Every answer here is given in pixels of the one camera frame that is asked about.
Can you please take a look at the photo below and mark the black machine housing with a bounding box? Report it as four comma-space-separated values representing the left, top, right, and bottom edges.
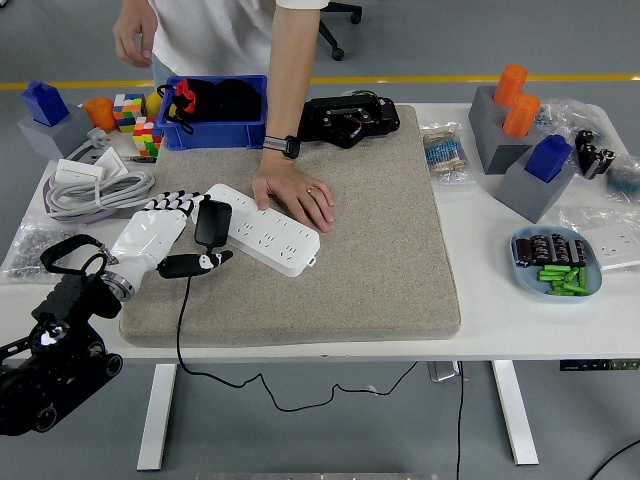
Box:
299, 90, 401, 150

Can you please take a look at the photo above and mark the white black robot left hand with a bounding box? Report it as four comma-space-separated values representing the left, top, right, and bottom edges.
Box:
109, 189, 235, 289

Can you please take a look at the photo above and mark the grey power strip cable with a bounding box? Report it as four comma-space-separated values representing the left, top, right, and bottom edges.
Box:
43, 125, 204, 221

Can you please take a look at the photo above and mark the black table control panel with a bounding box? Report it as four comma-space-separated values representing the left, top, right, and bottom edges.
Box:
559, 358, 640, 372

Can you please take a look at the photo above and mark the large grey block holder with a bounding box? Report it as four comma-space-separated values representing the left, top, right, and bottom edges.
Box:
468, 84, 544, 176

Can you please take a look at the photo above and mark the white power strip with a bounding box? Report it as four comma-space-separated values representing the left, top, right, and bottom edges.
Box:
204, 183, 321, 278

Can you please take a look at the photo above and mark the black round pouch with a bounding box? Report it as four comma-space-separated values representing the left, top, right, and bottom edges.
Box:
214, 78, 264, 124

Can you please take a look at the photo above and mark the grey-brown mat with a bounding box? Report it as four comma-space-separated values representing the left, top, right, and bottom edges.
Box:
119, 103, 462, 347

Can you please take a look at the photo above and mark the white wall socket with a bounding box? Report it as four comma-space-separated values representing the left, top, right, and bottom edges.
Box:
597, 232, 640, 272

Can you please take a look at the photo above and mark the white square socket panel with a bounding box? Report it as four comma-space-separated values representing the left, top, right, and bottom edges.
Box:
93, 146, 130, 180

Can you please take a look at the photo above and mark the black wristwatch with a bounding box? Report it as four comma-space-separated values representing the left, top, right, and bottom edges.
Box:
263, 133, 303, 160

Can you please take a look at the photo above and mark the crumpled clear plastic bag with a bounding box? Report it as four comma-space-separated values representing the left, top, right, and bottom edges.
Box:
557, 204, 640, 241

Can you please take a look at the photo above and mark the light blue plate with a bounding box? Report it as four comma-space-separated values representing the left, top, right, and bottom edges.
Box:
509, 225, 605, 305

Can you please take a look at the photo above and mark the blue house-shaped block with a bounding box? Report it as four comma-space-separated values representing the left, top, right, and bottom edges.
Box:
523, 133, 574, 184
22, 79, 71, 127

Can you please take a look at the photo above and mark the person's right hand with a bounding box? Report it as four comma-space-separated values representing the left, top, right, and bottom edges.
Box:
113, 9, 157, 69

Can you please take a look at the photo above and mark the clear bag of screws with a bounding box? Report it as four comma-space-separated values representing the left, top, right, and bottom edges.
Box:
1, 219, 76, 284

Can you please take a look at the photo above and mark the white table leg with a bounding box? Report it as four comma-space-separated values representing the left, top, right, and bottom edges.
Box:
492, 360, 540, 466
137, 363, 179, 471

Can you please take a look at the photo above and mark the orange cup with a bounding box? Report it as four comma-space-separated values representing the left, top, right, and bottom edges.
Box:
81, 96, 119, 132

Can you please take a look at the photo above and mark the black plug with cord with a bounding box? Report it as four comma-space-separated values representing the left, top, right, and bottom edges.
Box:
175, 198, 419, 412

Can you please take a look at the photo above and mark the person's torso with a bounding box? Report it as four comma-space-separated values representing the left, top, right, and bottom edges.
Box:
147, 0, 331, 94

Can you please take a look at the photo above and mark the clear bag of resistors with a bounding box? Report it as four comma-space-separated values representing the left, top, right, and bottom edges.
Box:
419, 121, 476, 187

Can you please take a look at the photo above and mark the black pouch with red trim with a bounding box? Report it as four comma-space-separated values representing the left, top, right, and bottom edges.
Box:
157, 77, 217, 135

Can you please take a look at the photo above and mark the orange cylinder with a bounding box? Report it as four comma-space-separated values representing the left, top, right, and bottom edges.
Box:
502, 93, 543, 139
493, 63, 530, 107

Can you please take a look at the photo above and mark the person's left hand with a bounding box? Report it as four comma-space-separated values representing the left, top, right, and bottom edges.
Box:
251, 149, 335, 234

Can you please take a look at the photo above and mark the bag of blue parts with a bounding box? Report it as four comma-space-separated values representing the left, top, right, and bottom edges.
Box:
605, 153, 640, 201

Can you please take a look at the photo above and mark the black office chair base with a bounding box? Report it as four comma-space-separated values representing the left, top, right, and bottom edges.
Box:
317, 2, 364, 62

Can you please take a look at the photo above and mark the colourful puzzle cube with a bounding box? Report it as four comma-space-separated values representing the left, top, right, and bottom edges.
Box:
112, 92, 147, 134
132, 115, 166, 157

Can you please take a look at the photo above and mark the black hanging cable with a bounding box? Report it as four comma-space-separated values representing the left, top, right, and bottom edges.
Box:
454, 362, 471, 480

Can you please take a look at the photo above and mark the black floor cable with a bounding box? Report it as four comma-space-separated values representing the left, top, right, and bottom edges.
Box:
588, 438, 640, 480

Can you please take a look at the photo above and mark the blue plastic bin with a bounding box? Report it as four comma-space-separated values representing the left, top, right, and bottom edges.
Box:
157, 74, 270, 151

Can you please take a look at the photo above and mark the silver box under table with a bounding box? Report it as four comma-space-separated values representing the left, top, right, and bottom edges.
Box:
428, 360, 462, 384

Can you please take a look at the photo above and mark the white wall switch panel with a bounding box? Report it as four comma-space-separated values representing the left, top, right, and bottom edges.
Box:
53, 158, 105, 185

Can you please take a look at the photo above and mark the bag of black capacitors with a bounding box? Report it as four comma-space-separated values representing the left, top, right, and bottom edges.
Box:
574, 129, 617, 180

